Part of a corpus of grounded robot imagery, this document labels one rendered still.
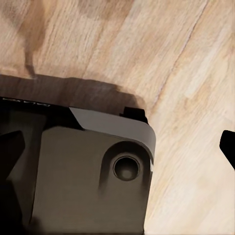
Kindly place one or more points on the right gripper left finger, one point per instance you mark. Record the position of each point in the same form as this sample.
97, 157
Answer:
12, 146

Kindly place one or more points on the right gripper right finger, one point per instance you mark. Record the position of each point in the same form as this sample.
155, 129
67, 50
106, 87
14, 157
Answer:
227, 145

